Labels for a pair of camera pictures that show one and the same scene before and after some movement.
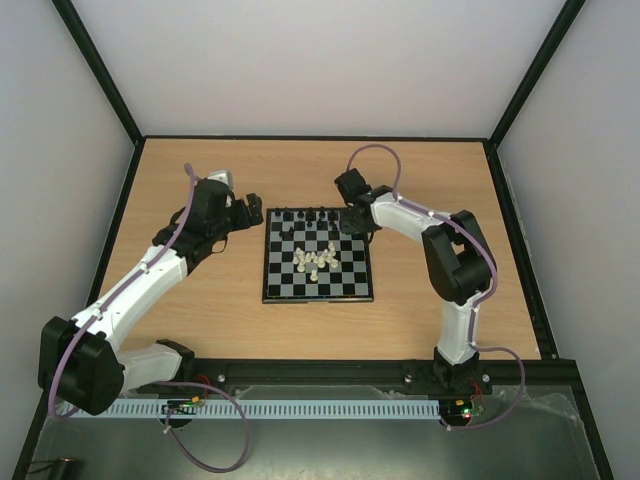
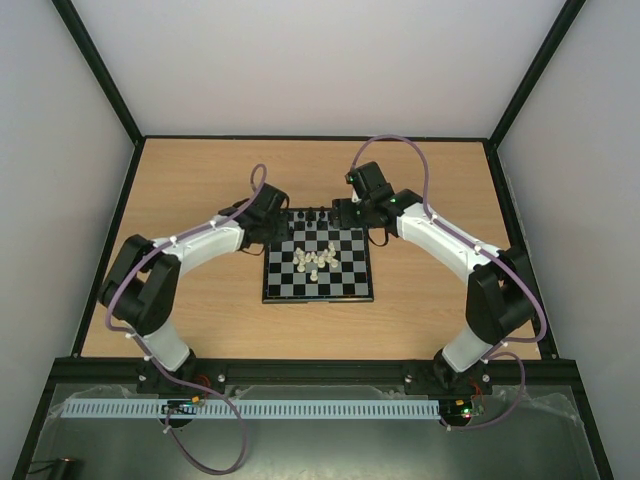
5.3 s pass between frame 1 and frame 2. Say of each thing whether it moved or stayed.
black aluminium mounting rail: stayed
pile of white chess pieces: stayed
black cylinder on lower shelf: stayed
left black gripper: moved
